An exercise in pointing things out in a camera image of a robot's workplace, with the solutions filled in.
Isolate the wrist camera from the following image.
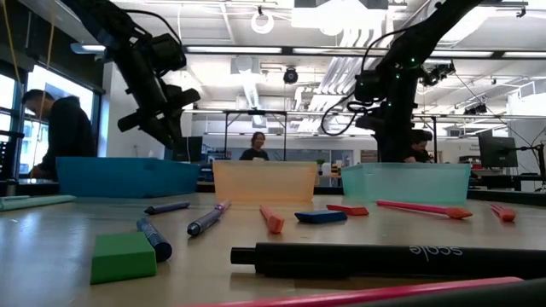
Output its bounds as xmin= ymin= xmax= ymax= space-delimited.
xmin=354 ymin=70 xmax=381 ymax=103
xmin=147 ymin=32 xmax=188 ymax=72

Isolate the plain black pen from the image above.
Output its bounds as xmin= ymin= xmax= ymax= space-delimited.
xmin=349 ymin=279 xmax=546 ymax=307

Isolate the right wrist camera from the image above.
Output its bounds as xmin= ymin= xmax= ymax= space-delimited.
xmin=354 ymin=70 xmax=381 ymax=103

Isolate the person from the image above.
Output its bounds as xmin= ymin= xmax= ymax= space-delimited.
xmin=20 ymin=88 xmax=98 ymax=180
xmin=403 ymin=130 xmax=435 ymax=164
xmin=238 ymin=130 xmax=270 ymax=162

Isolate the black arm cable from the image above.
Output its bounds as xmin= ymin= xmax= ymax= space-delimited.
xmin=121 ymin=8 xmax=184 ymax=48
xmin=320 ymin=26 xmax=413 ymax=138

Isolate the black overhead rig bar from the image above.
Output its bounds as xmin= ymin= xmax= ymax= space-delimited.
xmin=70 ymin=42 xmax=546 ymax=60

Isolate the black equipment rack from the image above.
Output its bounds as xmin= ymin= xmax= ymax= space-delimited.
xmin=0 ymin=130 xmax=25 ymax=197

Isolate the black computer monitor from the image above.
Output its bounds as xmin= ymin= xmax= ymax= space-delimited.
xmin=172 ymin=136 xmax=204 ymax=163
xmin=477 ymin=134 xmax=520 ymax=169

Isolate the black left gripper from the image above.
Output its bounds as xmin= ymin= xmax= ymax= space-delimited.
xmin=114 ymin=46 xmax=201 ymax=149

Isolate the white cable coil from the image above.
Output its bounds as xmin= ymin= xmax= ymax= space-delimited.
xmin=250 ymin=10 xmax=276 ymax=35

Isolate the mint green pen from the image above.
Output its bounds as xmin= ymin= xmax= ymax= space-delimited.
xmin=0 ymin=194 xmax=78 ymax=212

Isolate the teal translucent plastic bin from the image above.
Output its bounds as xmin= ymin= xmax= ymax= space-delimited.
xmin=340 ymin=162 xmax=473 ymax=205

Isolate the red eraser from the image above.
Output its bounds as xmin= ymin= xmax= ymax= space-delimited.
xmin=326 ymin=204 xmax=370 ymax=217

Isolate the black pen with white print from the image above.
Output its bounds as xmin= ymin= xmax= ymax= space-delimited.
xmin=229 ymin=242 xmax=546 ymax=281

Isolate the orange translucent plastic bin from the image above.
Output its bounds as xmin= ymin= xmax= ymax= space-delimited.
xmin=212 ymin=159 xmax=319 ymax=204

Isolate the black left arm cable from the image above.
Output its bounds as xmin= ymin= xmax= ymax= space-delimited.
xmin=121 ymin=8 xmax=184 ymax=48

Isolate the blue plastic bin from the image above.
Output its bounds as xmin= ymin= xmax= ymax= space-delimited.
xmin=55 ymin=156 xmax=201 ymax=200

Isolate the purple pen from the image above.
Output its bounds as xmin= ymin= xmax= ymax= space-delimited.
xmin=188 ymin=200 xmax=232 ymax=238

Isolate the black workstation frame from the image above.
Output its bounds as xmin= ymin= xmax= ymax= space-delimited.
xmin=411 ymin=113 xmax=439 ymax=164
xmin=223 ymin=109 xmax=288 ymax=162

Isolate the blue crayon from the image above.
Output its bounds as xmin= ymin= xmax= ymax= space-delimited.
xmin=136 ymin=217 xmax=173 ymax=264
xmin=143 ymin=201 xmax=192 ymax=216

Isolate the blue eraser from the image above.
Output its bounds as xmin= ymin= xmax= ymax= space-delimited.
xmin=293 ymin=209 xmax=348 ymax=224

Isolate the pink pencil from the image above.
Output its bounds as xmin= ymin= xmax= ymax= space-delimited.
xmin=490 ymin=203 xmax=517 ymax=223
xmin=375 ymin=199 xmax=473 ymax=221
xmin=259 ymin=205 xmax=286 ymax=235
xmin=178 ymin=276 xmax=525 ymax=307

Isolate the yellow hanging cord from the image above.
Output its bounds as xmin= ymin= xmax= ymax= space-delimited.
xmin=2 ymin=0 xmax=20 ymax=86
xmin=34 ymin=0 xmax=57 ymax=144

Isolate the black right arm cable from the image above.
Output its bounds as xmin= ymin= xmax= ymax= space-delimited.
xmin=320 ymin=26 xmax=413 ymax=138

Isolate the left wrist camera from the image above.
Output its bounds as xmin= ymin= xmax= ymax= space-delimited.
xmin=147 ymin=32 xmax=188 ymax=72

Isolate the green eraser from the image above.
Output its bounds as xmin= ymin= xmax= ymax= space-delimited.
xmin=90 ymin=232 xmax=158 ymax=286

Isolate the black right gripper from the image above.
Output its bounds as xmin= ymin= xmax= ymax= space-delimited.
xmin=355 ymin=63 xmax=419 ymax=164

